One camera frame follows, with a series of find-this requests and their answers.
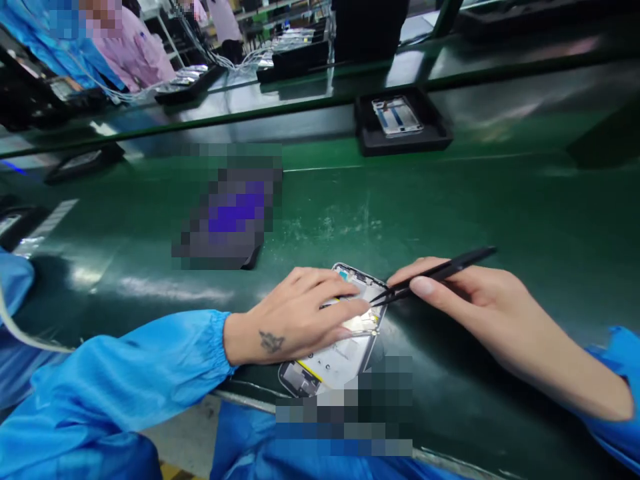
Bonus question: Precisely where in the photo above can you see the black tray under blurred patch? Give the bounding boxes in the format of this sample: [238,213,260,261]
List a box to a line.
[172,243,265,271]

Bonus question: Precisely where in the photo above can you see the black tweezers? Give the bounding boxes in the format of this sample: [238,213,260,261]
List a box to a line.
[368,245,498,307]

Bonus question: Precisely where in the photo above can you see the black foam tray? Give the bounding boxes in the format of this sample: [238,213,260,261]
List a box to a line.
[354,85,455,158]

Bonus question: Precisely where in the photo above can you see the person's right hand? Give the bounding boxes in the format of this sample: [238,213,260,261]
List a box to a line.
[383,256,539,362]

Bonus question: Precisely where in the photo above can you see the black tray with parts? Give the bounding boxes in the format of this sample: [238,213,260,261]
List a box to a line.
[153,63,226,106]

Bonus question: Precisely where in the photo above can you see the person's left hand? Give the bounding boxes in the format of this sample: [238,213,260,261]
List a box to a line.
[223,266,378,367]

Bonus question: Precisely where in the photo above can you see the flat black tray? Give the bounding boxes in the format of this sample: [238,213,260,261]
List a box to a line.
[43,142,126,187]

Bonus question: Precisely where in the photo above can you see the person's legs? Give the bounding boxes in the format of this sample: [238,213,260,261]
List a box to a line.
[209,399,451,480]

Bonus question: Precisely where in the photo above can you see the black box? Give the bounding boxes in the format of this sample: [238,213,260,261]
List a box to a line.
[255,39,335,85]

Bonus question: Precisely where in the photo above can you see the green metal post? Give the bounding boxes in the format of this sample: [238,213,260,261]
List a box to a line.
[431,0,463,40]

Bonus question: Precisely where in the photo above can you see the white phone frame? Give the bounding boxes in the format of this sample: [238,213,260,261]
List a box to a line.
[371,94,425,139]
[277,262,390,399]

